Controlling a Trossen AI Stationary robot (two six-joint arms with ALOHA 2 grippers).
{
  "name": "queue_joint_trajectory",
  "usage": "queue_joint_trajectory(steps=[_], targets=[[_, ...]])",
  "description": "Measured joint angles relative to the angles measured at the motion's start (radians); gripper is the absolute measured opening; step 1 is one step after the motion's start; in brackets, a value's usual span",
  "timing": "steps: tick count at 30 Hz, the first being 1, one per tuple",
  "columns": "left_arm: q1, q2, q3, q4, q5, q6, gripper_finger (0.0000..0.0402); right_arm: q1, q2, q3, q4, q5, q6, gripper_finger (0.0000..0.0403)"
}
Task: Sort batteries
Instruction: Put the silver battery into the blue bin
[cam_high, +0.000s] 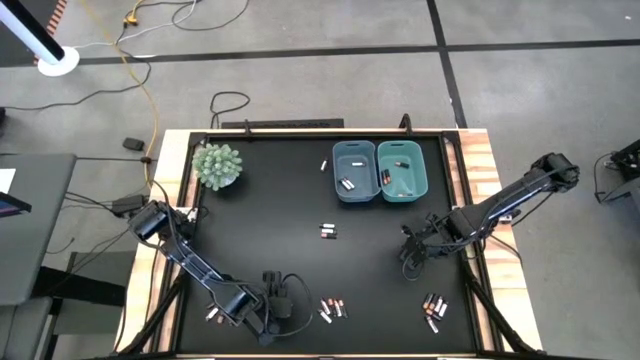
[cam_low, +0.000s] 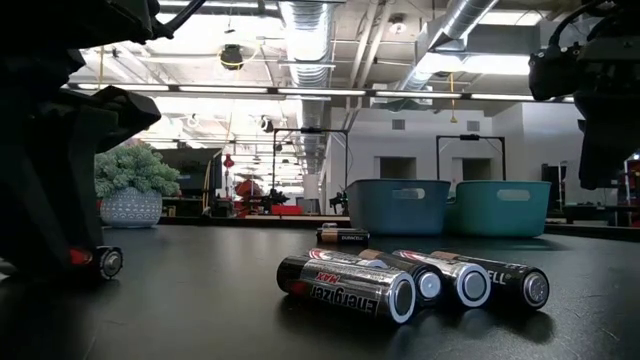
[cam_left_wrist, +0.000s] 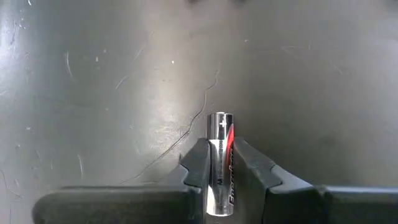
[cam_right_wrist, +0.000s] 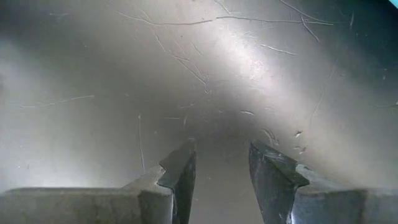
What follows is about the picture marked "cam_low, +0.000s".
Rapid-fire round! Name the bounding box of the black monitor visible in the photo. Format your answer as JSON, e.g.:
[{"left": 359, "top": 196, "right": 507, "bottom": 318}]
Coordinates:
[{"left": 154, "top": 147, "right": 224, "bottom": 199}]

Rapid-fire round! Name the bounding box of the black rig frame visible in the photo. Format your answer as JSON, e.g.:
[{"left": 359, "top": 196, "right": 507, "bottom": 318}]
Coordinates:
[
  {"left": 436, "top": 133, "right": 507, "bottom": 182},
  {"left": 271, "top": 127, "right": 350, "bottom": 191}
]

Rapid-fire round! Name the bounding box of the teal plastic bin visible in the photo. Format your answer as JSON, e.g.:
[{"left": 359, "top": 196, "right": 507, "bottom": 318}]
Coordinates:
[{"left": 444, "top": 180, "right": 553, "bottom": 238}]

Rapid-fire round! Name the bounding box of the long ceiling light bar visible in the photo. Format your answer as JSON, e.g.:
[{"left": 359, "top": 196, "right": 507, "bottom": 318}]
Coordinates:
[
  {"left": 469, "top": 92, "right": 576, "bottom": 105},
  {"left": 64, "top": 82, "right": 462, "bottom": 100}
]

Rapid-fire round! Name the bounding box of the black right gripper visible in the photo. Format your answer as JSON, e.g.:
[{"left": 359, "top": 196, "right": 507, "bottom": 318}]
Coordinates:
[{"left": 528, "top": 29, "right": 640, "bottom": 191}]

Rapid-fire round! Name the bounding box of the blue plastic bin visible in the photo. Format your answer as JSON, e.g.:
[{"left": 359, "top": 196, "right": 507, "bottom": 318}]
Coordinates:
[{"left": 345, "top": 178, "right": 452, "bottom": 237}]

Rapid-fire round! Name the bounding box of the black copper Duracell AA battery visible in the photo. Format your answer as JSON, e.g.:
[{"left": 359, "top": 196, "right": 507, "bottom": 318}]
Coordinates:
[
  {"left": 358, "top": 248, "right": 444, "bottom": 307},
  {"left": 315, "top": 228, "right": 371, "bottom": 246},
  {"left": 68, "top": 245, "right": 124, "bottom": 281},
  {"left": 430, "top": 250, "right": 551, "bottom": 311}
]

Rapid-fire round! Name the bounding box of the green succulent in patterned pot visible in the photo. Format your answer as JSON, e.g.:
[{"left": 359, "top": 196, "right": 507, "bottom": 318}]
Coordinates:
[{"left": 94, "top": 143, "right": 182, "bottom": 230}]

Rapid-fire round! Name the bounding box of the corrugated silver ventilation duct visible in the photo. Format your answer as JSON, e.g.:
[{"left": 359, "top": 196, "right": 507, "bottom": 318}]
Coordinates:
[{"left": 277, "top": 0, "right": 337, "bottom": 176}]

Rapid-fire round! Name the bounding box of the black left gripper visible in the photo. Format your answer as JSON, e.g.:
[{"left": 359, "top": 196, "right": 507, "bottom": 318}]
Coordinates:
[{"left": 0, "top": 47, "right": 163, "bottom": 281}]

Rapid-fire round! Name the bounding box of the black ceiling dome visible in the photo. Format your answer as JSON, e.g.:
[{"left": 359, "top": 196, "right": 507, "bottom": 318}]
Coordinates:
[{"left": 219, "top": 43, "right": 245, "bottom": 71}]

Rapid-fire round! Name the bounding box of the smooth silver ventilation duct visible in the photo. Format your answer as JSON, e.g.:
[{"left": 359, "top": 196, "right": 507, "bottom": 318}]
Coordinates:
[{"left": 399, "top": 0, "right": 501, "bottom": 91}]

